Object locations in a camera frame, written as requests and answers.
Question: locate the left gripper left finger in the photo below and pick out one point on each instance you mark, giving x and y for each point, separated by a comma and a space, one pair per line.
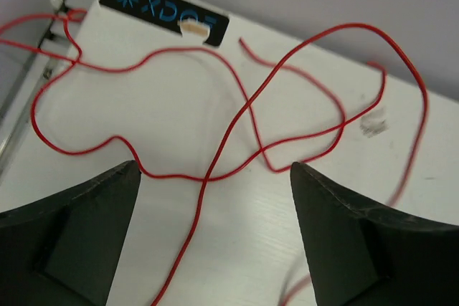
64, 249

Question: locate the left blue logo sticker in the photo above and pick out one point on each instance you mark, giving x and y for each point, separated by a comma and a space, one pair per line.
168, 13

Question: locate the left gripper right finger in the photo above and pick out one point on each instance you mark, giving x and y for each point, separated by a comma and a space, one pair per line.
361, 252

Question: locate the aluminium rail frame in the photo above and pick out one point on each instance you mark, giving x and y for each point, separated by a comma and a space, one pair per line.
24, 71

